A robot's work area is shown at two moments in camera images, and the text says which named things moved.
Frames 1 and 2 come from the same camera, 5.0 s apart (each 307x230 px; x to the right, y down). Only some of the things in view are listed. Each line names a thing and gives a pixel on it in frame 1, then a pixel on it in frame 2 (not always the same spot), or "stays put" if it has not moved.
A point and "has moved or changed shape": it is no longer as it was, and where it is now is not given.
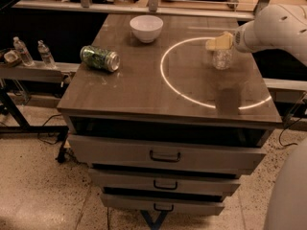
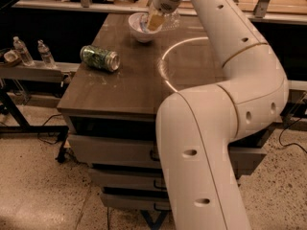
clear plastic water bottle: x=222 y=58 has moved or changed shape
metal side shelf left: x=38 y=72 stays put
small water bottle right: x=46 y=55 stays put
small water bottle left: x=24 y=52 stays put
